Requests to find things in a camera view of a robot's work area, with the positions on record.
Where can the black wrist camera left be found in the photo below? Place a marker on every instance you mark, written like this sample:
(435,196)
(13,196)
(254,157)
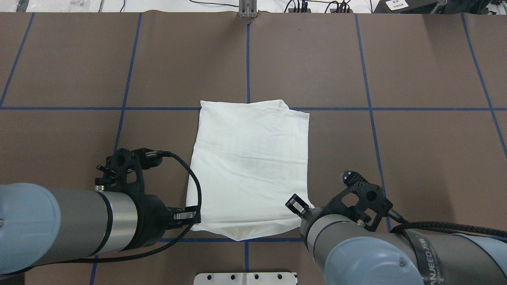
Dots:
(123,171)

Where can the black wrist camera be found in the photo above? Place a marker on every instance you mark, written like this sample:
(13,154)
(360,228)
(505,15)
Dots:
(123,171)
(362,201)

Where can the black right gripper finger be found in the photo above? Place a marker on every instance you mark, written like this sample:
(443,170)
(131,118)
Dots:
(298,206)

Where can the white central mounting pedestal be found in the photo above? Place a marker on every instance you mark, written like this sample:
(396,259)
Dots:
(247,278)

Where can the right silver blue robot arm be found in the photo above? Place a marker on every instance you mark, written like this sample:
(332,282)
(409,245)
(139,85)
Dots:
(418,253)

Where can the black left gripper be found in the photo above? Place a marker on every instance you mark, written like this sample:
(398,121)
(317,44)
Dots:
(153,215)

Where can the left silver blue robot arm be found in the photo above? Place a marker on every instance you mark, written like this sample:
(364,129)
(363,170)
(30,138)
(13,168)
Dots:
(42,226)

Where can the white long-sleeve printed shirt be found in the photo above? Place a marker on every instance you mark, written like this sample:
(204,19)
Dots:
(249,160)

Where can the aluminium frame post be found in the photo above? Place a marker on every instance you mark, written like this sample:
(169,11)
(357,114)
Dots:
(247,9)

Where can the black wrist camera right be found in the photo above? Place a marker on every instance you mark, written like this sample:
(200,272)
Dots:
(362,201)

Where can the black box white label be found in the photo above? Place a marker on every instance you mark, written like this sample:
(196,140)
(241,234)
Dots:
(404,6)

